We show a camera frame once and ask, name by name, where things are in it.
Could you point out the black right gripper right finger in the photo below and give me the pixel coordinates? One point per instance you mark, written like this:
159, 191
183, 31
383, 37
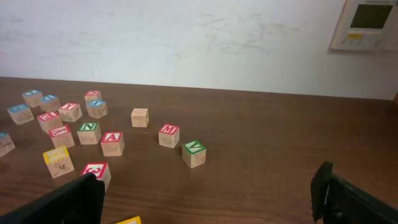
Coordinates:
335, 200

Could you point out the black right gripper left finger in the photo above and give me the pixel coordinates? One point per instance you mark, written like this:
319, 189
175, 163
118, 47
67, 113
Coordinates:
79, 201

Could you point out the red 3 block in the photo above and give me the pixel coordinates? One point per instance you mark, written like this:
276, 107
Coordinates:
101, 170

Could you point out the yellow E block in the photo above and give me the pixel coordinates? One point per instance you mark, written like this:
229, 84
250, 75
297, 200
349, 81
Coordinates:
58, 161

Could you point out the yellow K block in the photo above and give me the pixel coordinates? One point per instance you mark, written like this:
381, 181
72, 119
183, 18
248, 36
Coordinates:
135, 220

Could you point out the red A block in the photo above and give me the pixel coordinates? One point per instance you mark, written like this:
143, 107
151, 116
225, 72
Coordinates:
112, 144

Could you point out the red Y block lower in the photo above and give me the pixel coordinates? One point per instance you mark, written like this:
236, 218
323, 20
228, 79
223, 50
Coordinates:
62, 136

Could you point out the red y block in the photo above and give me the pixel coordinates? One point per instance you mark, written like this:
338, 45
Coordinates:
70, 112
62, 136

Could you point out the green N block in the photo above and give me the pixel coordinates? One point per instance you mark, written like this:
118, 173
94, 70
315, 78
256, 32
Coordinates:
89, 133

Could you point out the red E block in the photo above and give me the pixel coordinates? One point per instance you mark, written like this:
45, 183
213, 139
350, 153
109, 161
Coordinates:
49, 121

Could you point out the red Y block upper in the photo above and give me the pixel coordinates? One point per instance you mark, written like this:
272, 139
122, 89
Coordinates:
70, 112

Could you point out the blue T block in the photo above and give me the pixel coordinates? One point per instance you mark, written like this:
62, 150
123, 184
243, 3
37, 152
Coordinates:
6, 144

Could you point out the blue X block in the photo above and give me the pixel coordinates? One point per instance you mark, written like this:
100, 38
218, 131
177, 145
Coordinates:
97, 109

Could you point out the plain wooden block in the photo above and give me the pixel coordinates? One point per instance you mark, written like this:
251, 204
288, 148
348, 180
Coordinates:
140, 117

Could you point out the blue D block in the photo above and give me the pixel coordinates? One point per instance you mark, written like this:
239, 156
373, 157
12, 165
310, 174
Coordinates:
49, 103

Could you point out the blue H block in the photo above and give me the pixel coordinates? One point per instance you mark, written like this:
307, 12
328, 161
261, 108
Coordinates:
21, 113

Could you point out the red C block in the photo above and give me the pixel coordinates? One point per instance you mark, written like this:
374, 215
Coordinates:
92, 95

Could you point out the red M block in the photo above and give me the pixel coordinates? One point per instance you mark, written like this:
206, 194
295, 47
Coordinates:
169, 135

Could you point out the blue L block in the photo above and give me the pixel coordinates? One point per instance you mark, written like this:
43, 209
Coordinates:
32, 98

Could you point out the green V block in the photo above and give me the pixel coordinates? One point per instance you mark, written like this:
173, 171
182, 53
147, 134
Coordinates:
194, 153

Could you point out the white wall control panel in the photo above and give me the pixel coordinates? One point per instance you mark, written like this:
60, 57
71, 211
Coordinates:
366, 25

